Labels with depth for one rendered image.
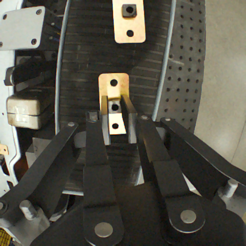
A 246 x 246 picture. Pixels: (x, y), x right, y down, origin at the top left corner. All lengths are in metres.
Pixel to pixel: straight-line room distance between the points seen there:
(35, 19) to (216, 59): 1.65
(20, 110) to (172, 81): 0.61
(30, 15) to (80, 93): 0.17
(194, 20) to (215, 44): 0.98
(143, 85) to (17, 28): 0.24
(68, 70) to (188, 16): 0.66
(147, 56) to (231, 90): 1.78
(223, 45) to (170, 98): 1.22
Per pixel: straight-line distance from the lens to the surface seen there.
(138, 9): 0.21
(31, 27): 0.29
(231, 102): 2.01
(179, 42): 0.74
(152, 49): 0.21
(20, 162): 0.75
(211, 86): 1.74
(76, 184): 0.30
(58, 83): 0.21
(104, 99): 0.18
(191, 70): 0.77
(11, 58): 0.43
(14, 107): 0.35
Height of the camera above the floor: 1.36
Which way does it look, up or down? 66 degrees down
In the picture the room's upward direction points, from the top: 165 degrees clockwise
